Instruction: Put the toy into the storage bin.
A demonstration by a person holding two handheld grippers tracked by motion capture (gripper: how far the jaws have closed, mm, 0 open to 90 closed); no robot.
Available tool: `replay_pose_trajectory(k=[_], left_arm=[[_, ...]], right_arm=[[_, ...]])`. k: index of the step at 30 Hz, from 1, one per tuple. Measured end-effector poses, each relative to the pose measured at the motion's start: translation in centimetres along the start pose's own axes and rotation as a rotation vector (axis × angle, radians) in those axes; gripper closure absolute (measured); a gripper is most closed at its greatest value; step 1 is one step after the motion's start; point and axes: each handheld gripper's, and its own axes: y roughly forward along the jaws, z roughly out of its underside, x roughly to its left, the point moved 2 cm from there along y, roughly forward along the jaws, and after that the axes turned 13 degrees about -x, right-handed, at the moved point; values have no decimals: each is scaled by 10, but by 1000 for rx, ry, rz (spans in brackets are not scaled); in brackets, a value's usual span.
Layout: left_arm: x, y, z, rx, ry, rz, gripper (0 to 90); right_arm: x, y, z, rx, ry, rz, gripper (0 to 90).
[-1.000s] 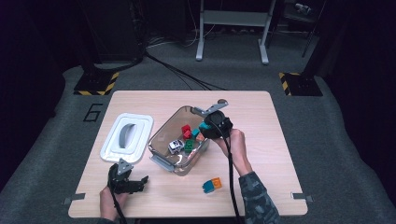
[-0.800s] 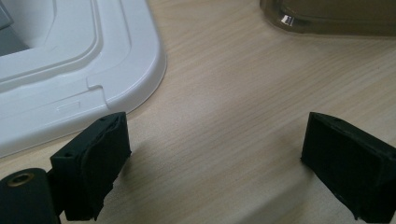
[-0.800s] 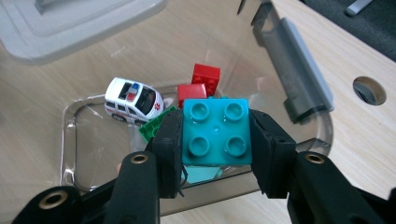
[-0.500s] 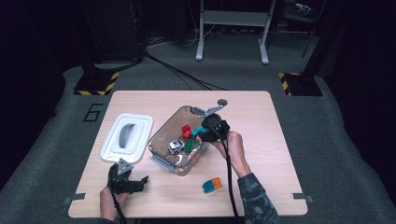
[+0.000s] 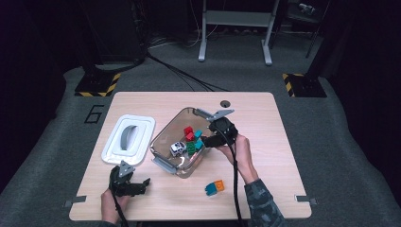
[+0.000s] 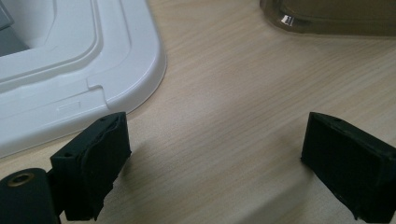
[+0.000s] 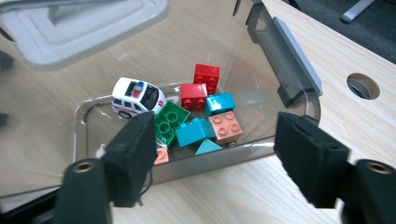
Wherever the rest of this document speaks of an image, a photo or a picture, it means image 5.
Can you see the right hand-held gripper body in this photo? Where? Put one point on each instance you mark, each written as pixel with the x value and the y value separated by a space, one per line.
pixel 225 129

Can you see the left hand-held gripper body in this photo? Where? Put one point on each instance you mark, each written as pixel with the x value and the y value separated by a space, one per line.
pixel 121 184

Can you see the green toy block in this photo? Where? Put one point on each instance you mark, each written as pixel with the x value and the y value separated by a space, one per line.
pixel 190 147

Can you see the white toy car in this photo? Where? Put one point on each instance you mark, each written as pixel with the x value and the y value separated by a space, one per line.
pixel 178 148

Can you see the transparent brown storage box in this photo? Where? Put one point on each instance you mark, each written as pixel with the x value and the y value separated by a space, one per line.
pixel 171 132

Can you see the person's left hand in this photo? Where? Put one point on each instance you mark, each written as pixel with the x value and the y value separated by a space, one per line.
pixel 108 206

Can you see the person's right hand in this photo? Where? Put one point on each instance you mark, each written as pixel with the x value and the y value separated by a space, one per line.
pixel 244 157

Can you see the orange toy block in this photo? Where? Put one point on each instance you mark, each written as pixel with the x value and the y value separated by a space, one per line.
pixel 219 185

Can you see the dark teal toy block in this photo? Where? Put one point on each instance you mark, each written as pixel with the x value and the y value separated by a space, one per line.
pixel 210 188

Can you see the white storage box lid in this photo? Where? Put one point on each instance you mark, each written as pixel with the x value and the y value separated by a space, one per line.
pixel 143 126

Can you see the black yellow striped floor plate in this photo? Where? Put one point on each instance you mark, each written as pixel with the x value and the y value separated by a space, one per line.
pixel 94 84
pixel 305 85

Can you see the white metal stand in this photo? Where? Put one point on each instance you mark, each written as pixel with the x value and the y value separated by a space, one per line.
pixel 236 18

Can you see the grey device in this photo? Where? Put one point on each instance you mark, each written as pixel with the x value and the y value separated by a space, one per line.
pixel 306 8

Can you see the grey metal table bracket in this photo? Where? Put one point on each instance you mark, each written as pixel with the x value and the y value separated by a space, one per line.
pixel 305 199
pixel 75 200

